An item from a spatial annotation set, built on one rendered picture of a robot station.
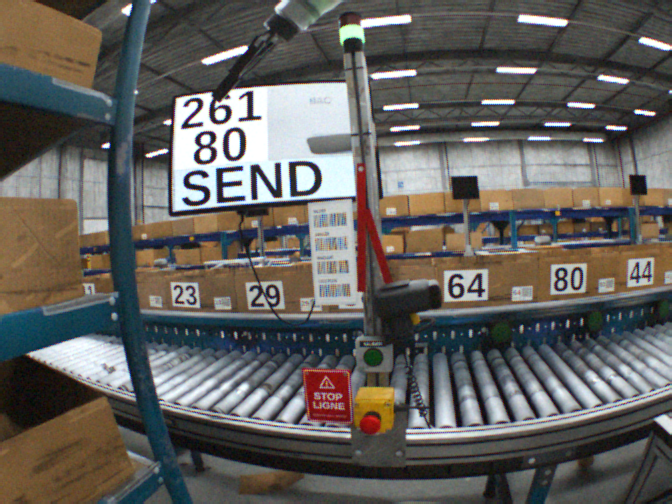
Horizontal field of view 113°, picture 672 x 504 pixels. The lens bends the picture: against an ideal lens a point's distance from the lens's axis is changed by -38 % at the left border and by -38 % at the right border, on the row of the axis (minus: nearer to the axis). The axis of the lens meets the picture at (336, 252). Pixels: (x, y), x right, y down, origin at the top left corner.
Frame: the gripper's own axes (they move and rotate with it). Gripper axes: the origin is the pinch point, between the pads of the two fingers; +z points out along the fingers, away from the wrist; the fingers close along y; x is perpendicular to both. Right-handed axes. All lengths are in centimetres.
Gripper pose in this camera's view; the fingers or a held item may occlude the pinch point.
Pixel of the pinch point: (226, 87)
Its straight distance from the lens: 83.0
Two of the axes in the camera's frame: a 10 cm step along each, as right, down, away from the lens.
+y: -0.4, -4.0, 9.1
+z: -6.8, 6.8, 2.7
